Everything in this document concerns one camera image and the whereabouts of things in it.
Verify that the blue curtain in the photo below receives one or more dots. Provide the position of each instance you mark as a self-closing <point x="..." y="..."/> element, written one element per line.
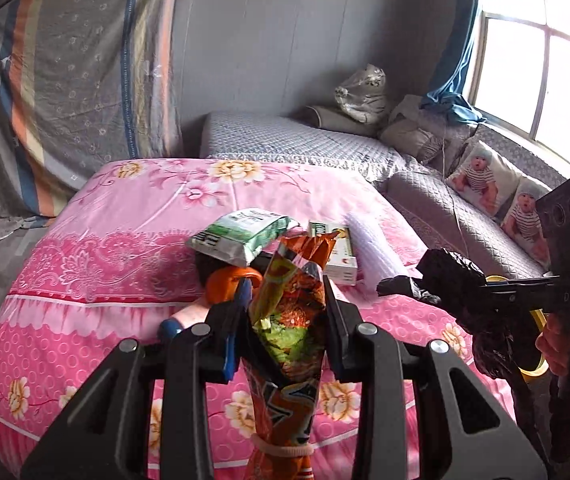
<point x="445" y="95"/>

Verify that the green white medicine box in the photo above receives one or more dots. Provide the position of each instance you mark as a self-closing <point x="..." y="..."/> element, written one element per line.
<point x="342" y="266"/>

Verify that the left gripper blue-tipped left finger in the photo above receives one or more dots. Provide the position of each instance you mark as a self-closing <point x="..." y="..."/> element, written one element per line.
<point x="235" y="324"/>

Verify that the black plastic trash bag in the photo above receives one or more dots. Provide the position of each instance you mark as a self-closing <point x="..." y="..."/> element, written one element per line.
<point x="455" y="285"/>

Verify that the silver plastic wrapped bundle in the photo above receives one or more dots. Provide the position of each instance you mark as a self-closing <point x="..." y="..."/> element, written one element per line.
<point x="363" y="95"/>

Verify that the baby print pillow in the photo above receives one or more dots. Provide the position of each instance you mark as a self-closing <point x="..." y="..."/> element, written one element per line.
<point x="522" y="222"/>
<point x="485" y="179"/>

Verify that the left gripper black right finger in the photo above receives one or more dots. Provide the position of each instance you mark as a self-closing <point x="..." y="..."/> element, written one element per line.
<point x="342" y="320"/>

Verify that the striped hanging bed sheet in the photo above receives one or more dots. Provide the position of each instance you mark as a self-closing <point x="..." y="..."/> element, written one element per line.
<point x="82" y="83"/>

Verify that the person's right hand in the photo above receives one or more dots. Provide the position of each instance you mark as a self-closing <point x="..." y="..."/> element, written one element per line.
<point x="554" y="344"/>

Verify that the baby print pillow right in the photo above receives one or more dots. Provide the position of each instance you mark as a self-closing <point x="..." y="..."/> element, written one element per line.
<point x="522" y="222"/>

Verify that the beige crumpled blanket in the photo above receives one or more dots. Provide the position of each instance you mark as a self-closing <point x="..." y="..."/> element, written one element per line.
<point x="424" y="135"/>

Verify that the baby print pillow left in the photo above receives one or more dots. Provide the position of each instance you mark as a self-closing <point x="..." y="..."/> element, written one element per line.
<point x="485" y="179"/>

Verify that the orange snack wrapper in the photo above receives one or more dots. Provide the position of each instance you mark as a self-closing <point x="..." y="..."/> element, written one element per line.
<point x="284" y="363"/>

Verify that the grey folded cushion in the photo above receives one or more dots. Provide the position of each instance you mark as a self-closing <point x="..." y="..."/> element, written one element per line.
<point x="333" y="119"/>

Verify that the pink floral tablecloth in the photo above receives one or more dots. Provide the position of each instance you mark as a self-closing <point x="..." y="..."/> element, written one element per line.
<point x="115" y="264"/>

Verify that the yellow rimmed trash bin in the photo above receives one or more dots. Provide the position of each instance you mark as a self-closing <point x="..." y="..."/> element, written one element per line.
<point x="507" y="340"/>

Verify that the window with frame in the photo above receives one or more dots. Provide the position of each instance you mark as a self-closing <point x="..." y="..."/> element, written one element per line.
<point x="519" y="72"/>

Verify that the green white milk carton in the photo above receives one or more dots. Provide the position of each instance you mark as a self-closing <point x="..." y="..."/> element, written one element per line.
<point x="238" y="238"/>

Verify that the grey quilted sofa cover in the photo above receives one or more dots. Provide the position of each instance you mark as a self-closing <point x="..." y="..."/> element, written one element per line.
<point x="436" y="212"/>

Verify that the orange peel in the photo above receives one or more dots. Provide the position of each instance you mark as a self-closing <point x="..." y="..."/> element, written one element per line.
<point x="221" y="285"/>

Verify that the blue capped small bottle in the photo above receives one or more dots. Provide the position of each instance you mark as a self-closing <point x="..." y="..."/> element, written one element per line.
<point x="169" y="329"/>

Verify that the pink white paper box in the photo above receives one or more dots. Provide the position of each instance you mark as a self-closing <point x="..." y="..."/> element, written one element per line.
<point x="192" y="314"/>

